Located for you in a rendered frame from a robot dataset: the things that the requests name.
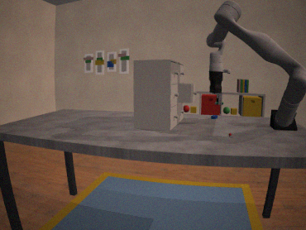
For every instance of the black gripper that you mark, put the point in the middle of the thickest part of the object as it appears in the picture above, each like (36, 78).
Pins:
(215, 74)

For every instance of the beige chest of drawers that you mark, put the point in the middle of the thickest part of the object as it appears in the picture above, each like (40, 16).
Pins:
(152, 94)

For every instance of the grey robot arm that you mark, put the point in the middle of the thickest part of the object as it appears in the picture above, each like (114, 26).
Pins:
(227, 16)

